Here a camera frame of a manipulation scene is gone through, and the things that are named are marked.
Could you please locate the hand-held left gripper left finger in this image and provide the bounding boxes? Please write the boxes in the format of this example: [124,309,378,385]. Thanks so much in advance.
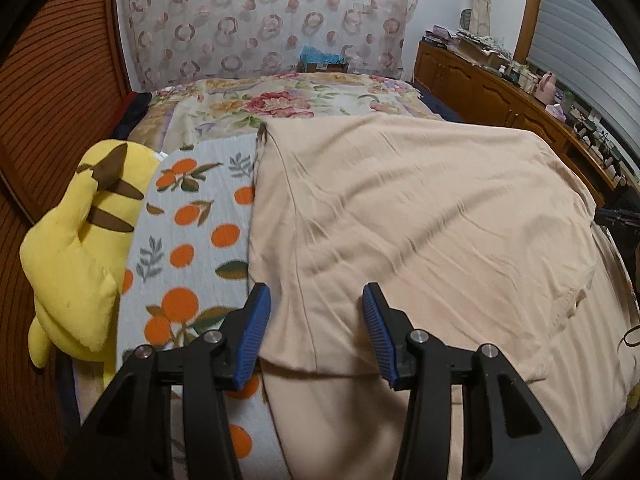
[65,282,272,480]

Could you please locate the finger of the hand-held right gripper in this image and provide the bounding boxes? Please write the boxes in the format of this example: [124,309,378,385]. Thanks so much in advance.
[595,207,640,233]

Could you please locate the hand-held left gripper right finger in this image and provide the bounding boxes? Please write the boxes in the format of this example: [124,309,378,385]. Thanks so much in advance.
[362,282,583,480]

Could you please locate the beige printed t-shirt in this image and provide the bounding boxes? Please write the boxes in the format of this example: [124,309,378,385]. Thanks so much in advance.
[247,112,599,480]

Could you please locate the orange fruit print blanket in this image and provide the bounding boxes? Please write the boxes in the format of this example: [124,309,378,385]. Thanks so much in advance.
[112,132,282,480]

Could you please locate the pink bottle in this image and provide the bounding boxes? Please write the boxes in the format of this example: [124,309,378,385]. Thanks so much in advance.
[535,72,557,102]

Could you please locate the wooden sideboard cabinet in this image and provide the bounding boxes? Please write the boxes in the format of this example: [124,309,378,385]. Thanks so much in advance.
[414,40,640,197]

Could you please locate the yellow plush toy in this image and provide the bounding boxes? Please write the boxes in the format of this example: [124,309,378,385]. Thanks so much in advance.
[20,140,162,387]

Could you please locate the dark blue bed cover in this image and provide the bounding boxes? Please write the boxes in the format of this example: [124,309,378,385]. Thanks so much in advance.
[404,80,464,124]

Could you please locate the cardboard box with clutter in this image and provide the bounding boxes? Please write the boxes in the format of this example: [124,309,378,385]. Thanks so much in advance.
[456,29,512,69]

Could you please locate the floral blanket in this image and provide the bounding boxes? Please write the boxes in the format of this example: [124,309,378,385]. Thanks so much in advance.
[127,72,444,150]

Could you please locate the blue storage box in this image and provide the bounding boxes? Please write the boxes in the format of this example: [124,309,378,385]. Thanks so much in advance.
[299,45,350,75]

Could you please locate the wooden louvered wardrobe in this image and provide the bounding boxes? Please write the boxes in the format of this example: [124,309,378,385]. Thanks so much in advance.
[0,0,137,461]

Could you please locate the circle print curtain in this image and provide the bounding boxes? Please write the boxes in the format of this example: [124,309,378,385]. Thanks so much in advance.
[117,0,424,94]

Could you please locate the wooden window frame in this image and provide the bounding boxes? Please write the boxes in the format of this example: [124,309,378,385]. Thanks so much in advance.
[515,0,547,62]

